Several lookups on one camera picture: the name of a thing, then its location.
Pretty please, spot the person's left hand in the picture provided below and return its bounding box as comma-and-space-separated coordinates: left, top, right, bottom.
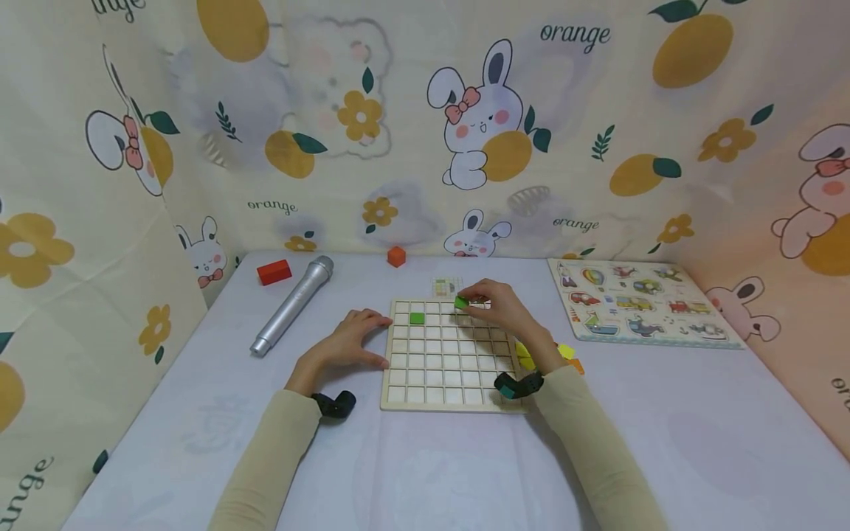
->
286, 308, 394, 397

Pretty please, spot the person's right hand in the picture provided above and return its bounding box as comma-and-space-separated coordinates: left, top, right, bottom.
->
453, 278, 564, 378

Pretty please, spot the wooden grid board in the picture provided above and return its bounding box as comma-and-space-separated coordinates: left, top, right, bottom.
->
380, 298, 527, 413

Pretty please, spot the person's right forearm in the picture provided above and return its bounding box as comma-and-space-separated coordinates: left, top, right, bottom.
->
533, 364, 669, 531

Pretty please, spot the person's left forearm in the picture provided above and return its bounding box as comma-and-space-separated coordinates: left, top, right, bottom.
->
207, 389, 324, 531

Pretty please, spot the black wrist band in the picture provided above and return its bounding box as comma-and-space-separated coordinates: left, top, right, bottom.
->
494, 371, 546, 401
311, 390, 359, 420

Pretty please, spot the silver microphone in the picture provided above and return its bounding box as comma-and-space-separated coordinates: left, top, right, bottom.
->
249, 255, 335, 358

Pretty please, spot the red rectangular block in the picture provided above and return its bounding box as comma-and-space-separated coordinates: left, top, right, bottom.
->
257, 259, 294, 286

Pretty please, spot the vehicle puzzle board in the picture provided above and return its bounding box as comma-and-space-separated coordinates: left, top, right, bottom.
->
547, 258, 746, 350

